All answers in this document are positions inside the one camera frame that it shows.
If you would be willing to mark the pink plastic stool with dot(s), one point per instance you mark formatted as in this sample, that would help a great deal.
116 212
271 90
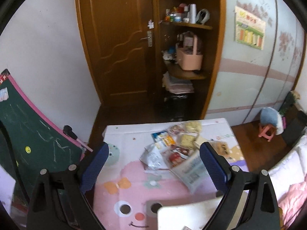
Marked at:
267 132

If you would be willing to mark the oats protein stick packet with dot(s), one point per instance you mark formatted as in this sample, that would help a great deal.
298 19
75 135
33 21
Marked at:
167 140

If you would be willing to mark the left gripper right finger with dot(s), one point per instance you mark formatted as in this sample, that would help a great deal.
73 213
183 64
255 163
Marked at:
260 210

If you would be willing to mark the white plastic tray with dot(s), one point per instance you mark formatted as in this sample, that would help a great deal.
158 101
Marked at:
187 213

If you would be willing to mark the large white blue snack bag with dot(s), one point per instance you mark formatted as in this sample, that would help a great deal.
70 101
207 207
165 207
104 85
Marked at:
192 172

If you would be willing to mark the cartoon printed tablecloth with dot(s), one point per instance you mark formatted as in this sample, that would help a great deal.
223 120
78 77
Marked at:
128 194

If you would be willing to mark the orange biscuit pack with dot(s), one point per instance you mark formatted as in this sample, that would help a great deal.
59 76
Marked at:
221 148

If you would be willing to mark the pink storage basket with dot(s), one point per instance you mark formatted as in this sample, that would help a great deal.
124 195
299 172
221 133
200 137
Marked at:
189 57

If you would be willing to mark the wooden corner shelf unit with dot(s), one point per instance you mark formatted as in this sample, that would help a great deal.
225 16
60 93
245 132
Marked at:
195 105

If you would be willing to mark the white silver snack bag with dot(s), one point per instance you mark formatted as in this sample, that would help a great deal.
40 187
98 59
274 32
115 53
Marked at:
153 156

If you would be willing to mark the cream wafer pack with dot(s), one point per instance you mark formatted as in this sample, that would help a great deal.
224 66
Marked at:
199 141

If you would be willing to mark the nut cluster packet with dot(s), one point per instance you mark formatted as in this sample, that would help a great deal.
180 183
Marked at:
176 129

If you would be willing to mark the folded towels stack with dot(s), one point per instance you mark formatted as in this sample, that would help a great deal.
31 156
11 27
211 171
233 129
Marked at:
176 86

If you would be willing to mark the green chalkboard pink frame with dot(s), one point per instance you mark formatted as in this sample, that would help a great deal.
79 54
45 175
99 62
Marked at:
30 142

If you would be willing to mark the pink blanket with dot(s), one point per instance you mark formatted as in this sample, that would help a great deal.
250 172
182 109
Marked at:
292 204

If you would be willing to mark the wall calendar poster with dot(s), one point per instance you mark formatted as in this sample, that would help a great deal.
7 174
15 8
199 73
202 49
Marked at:
249 29

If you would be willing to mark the shelf bottles and items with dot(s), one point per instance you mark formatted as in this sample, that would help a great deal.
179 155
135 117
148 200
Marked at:
187 14

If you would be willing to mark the blue white snack packet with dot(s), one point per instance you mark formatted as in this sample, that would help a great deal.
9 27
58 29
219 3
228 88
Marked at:
158 136

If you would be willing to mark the brown wooden door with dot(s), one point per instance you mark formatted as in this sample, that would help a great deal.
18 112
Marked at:
117 37

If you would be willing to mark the pastel floral wardrobe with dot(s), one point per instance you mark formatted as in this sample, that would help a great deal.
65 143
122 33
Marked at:
250 79

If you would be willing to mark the red round snack packet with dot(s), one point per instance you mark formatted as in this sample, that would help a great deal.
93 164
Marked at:
175 159

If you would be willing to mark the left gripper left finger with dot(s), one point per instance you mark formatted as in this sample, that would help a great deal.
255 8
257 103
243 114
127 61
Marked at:
58 200

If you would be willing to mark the white pillow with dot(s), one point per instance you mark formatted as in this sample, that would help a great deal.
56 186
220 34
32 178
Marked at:
290 170

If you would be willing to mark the red white snack packet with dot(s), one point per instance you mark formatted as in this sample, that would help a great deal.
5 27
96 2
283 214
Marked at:
183 152

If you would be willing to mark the yellow puff snack bag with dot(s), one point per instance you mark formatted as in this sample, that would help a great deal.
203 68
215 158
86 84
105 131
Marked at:
193 126

